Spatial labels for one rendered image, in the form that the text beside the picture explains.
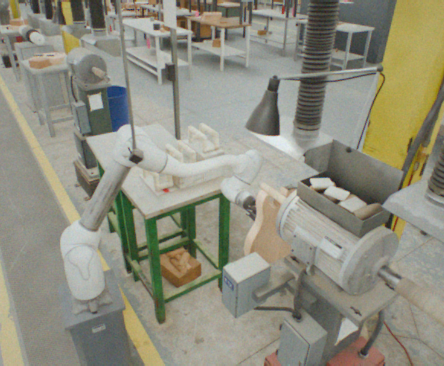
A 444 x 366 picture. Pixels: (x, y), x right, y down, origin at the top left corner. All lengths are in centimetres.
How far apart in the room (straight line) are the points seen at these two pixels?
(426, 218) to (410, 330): 188
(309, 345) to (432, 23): 150
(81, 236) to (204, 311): 117
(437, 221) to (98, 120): 312
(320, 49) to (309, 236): 63
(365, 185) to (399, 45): 98
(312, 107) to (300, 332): 83
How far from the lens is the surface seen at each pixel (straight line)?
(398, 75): 215
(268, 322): 270
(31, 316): 296
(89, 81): 356
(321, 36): 133
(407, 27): 212
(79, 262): 177
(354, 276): 127
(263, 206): 154
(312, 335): 151
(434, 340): 296
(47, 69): 517
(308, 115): 140
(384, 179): 129
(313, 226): 134
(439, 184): 114
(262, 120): 133
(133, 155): 134
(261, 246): 169
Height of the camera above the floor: 212
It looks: 31 degrees down
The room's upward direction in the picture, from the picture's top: 1 degrees clockwise
